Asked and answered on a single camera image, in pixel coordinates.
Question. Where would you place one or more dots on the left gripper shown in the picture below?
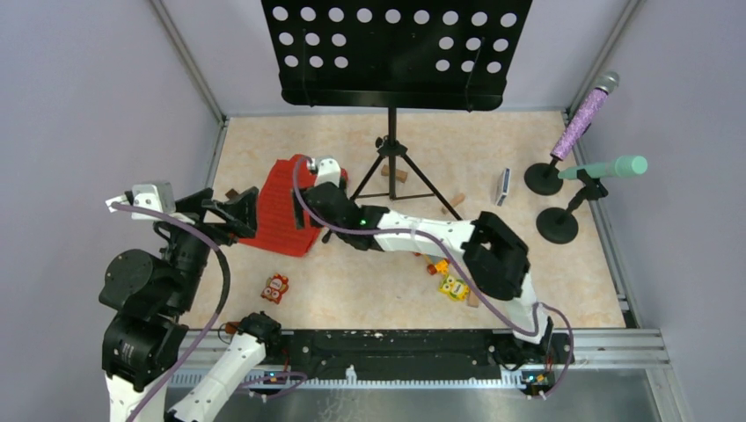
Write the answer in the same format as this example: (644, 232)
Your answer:
(240, 212)

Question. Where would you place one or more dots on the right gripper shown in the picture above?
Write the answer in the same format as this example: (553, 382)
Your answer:
(305, 202)

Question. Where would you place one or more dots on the red sheet music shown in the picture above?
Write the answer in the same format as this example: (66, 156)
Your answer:
(277, 231)

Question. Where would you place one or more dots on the black music stand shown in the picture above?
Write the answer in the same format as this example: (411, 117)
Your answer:
(435, 55)

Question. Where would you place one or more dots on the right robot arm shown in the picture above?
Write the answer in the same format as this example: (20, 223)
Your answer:
(488, 255)

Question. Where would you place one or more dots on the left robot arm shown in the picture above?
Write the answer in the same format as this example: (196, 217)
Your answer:
(144, 344)

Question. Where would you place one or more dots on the brown wooden block under stand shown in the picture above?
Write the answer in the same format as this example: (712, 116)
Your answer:
(400, 175)

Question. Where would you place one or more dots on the red owl block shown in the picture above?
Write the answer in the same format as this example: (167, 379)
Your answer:
(275, 288)

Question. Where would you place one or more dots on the toy block car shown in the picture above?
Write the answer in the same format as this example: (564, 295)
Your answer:
(435, 265)

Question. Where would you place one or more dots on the wooden cylinder block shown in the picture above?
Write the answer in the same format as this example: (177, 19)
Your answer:
(455, 201)

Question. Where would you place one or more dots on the yellow owl block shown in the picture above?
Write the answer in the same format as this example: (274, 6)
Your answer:
(455, 289)

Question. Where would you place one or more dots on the wooden block near owl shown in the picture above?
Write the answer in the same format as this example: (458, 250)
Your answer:
(473, 300)

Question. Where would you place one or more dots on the black round mic stand front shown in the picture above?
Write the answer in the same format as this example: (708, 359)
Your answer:
(559, 225)

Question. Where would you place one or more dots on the purple glitter microphone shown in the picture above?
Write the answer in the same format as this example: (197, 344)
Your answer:
(581, 120)

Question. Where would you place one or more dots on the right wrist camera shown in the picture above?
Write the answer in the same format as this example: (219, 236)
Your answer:
(326, 169)

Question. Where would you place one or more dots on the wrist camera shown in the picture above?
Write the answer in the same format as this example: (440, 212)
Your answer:
(326, 169)
(155, 196)

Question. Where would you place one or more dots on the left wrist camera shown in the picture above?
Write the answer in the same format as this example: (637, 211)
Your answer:
(155, 196)

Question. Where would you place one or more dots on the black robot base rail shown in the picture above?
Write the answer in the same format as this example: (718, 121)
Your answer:
(415, 355)

